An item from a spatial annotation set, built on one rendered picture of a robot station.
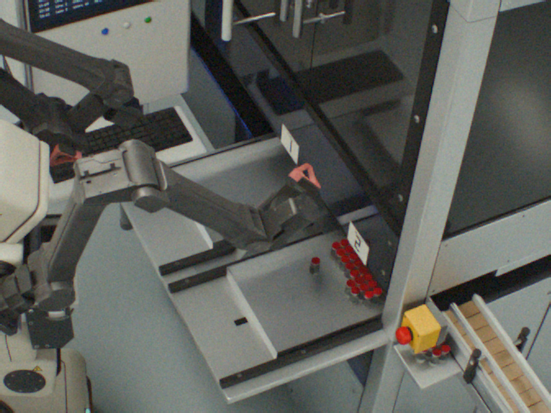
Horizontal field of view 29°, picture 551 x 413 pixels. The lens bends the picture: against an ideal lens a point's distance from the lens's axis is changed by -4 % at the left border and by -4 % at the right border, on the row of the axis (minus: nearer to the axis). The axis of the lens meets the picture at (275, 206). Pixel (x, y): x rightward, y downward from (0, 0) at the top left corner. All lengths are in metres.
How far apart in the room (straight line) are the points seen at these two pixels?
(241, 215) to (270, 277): 0.53
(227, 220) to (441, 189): 0.42
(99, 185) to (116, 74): 0.56
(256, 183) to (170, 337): 0.92
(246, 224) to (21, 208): 0.44
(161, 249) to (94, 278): 1.09
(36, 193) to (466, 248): 0.90
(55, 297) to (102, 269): 1.64
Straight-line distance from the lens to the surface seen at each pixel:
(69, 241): 1.92
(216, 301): 2.50
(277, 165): 2.79
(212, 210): 1.95
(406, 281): 2.30
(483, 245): 2.36
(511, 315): 2.73
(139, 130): 2.95
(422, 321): 2.33
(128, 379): 3.43
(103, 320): 3.56
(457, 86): 1.90
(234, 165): 2.78
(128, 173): 1.78
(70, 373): 3.12
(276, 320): 2.47
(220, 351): 2.42
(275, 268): 2.57
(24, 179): 2.13
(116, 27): 2.83
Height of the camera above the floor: 2.88
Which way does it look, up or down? 48 degrees down
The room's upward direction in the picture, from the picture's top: 5 degrees clockwise
